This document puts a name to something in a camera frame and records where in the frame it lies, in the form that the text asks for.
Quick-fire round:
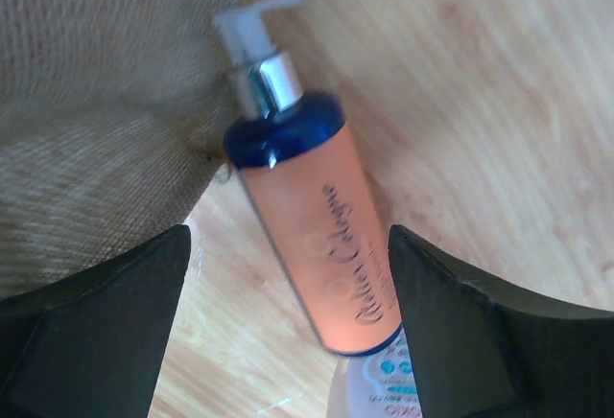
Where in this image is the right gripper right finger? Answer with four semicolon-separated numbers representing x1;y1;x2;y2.
389;225;613;417

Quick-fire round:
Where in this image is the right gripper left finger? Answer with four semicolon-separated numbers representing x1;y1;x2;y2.
1;224;191;417

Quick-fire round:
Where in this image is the clear bottle pink cap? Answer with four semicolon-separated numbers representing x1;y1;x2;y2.
326;332;422;418

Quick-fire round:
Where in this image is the orange spray bottle back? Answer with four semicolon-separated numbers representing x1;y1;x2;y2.
213;0;402;357

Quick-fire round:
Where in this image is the canvas tote bag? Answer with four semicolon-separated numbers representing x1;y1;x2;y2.
1;0;238;296

